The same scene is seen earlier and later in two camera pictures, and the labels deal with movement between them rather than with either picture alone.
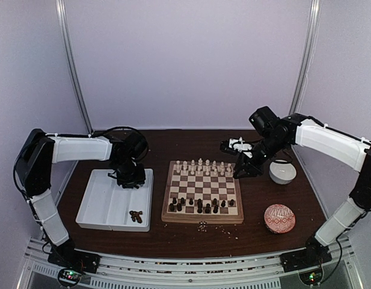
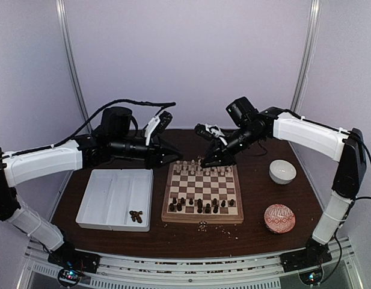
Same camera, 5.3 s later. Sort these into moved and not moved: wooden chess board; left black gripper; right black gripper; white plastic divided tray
Moved: right black gripper; left black gripper
Not moved: white plastic divided tray; wooden chess board
